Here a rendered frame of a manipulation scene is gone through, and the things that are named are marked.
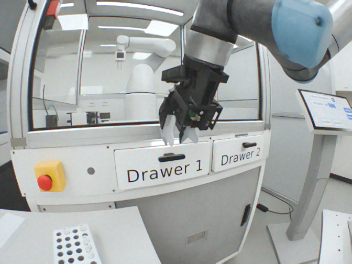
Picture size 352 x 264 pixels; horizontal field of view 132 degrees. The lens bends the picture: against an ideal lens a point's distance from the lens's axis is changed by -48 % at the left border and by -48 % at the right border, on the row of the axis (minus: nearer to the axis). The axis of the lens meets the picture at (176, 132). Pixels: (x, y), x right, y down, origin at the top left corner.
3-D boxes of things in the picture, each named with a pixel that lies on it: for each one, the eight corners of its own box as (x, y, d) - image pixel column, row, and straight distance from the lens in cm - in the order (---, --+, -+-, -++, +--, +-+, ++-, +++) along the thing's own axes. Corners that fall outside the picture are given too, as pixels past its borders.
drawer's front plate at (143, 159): (208, 174, 52) (210, 142, 48) (119, 190, 43) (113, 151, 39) (205, 172, 53) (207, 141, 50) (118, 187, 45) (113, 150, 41)
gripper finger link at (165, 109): (155, 129, 32) (169, 92, 27) (153, 124, 33) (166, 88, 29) (174, 130, 34) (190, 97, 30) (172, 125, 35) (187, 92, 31)
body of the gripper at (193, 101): (176, 135, 26) (198, 67, 20) (162, 107, 32) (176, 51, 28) (212, 132, 30) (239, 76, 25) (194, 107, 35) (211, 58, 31)
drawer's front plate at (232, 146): (262, 158, 74) (264, 135, 72) (214, 172, 53) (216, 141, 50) (259, 157, 75) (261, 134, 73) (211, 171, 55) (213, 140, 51)
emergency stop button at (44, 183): (52, 192, 40) (48, 176, 38) (39, 192, 42) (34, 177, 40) (56, 186, 42) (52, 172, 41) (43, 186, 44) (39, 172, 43)
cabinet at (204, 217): (241, 256, 131) (270, 157, 84) (97, 304, 114) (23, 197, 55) (184, 200, 183) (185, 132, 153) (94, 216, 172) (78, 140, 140)
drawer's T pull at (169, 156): (185, 159, 41) (186, 154, 40) (159, 163, 38) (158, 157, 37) (179, 155, 44) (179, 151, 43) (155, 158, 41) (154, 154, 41)
